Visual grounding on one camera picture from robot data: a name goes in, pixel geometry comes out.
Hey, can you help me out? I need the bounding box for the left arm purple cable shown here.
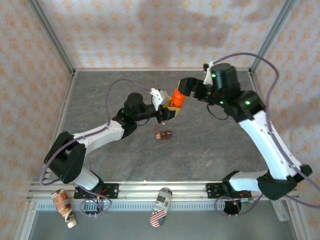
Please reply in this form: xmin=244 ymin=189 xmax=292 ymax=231
xmin=39 ymin=79 xmax=153 ymax=218

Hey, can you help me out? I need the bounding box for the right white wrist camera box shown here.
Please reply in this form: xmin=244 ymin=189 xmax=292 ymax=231
xmin=202 ymin=61 xmax=216 ymax=86

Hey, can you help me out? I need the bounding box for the grey slotted cable duct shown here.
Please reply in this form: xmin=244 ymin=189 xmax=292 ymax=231
xmin=36 ymin=201 xmax=276 ymax=212

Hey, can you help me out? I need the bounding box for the flag print can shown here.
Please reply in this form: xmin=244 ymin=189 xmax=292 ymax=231
xmin=149 ymin=187 xmax=173 ymax=228

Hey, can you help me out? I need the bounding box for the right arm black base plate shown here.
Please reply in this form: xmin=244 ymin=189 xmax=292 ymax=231
xmin=205 ymin=182 xmax=252 ymax=200

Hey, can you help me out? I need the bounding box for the aluminium frame post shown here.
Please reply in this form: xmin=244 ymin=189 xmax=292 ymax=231
xmin=249 ymin=0 xmax=298 ymax=73
xmin=26 ymin=0 xmax=76 ymax=73

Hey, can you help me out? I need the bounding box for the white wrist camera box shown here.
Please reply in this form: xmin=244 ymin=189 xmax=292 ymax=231
xmin=148 ymin=87 xmax=169 ymax=111
xmin=202 ymin=61 xmax=216 ymax=86

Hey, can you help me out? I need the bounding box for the orange pill bottle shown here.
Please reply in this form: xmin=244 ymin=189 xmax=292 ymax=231
xmin=170 ymin=96 xmax=186 ymax=110

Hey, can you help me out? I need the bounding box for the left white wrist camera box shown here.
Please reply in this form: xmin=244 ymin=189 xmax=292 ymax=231
xmin=148 ymin=87 xmax=169 ymax=111

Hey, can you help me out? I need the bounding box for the thin aluminium frame rail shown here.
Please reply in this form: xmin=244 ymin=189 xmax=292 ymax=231
xmin=73 ymin=67 xmax=252 ymax=73

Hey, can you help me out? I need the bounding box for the grey metal panel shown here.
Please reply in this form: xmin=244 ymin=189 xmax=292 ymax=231
xmin=27 ymin=209 xmax=298 ymax=240

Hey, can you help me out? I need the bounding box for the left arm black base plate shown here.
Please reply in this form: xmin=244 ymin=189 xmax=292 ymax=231
xmin=73 ymin=183 xmax=120 ymax=200

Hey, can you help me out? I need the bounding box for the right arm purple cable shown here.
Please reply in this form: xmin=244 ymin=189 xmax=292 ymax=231
xmin=211 ymin=52 xmax=320 ymax=217

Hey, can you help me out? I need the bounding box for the clear plastic package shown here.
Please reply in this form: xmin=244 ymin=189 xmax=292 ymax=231
xmin=273 ymin=198 xmax=290 ymax=223

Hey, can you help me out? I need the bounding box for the brown squeeze pouch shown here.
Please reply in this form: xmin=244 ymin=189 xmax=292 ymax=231
xmin=50 ymin=188 xmax=78 ymax=229

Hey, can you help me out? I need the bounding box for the wide aluminium frame rail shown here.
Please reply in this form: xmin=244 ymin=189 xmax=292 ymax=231
xmin=26 ymin=180 xmax=300 ymax=201

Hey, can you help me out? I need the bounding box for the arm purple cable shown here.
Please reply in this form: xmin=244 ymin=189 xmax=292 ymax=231
xmin=211 ymin=52 xmax=320 ymax=217
xmin=39 ymin=79 xmax=153 ymax=218

